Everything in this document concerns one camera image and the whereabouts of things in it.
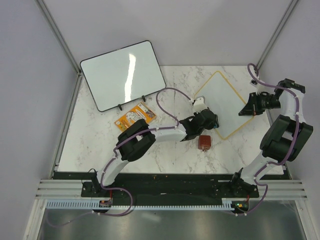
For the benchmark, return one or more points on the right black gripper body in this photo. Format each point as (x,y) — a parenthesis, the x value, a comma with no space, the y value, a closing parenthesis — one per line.
(262,103)

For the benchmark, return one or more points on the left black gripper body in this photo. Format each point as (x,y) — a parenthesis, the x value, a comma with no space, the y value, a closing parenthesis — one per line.
(209,126)

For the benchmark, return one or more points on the small yellow framed whiteboard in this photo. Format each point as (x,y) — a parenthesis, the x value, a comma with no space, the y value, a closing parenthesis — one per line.
(223,100)

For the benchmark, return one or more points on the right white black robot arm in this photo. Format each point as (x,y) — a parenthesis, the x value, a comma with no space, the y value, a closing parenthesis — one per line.
(285,138)

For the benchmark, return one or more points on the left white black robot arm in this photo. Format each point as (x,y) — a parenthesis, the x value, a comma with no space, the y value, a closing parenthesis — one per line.
(133,143)

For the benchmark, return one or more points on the large black framed whiteboard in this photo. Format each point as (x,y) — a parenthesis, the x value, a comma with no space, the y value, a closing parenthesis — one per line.
(121,76)

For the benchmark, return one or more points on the brown square box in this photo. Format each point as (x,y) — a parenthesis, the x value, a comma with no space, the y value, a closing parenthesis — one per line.
(204,142)

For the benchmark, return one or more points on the orange picture card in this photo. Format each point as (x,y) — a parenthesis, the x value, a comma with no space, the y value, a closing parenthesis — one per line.
(138,112)

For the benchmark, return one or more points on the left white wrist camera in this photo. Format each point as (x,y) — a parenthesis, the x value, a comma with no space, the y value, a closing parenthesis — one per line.
(198,104)

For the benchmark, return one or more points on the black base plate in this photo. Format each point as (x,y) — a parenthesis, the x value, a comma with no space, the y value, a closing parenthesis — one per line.
(146,189)

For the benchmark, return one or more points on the aluminium rail frame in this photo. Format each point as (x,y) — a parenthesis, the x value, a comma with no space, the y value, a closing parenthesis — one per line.
(59,189)

